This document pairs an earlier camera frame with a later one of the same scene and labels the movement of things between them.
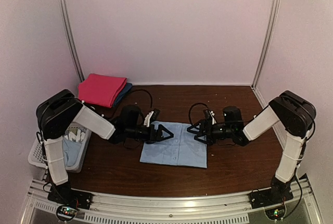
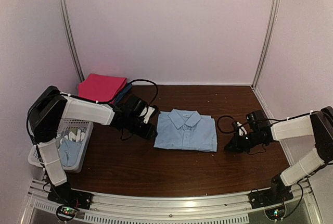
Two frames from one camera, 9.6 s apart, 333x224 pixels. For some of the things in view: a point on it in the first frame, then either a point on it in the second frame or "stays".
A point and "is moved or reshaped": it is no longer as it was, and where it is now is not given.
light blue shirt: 183,149 is moved or reshaped
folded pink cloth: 101,90 stays
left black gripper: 158,134 -> 148,133
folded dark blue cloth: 127,86 stays
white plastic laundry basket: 36,156 stays
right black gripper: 205,124 -> 236,146
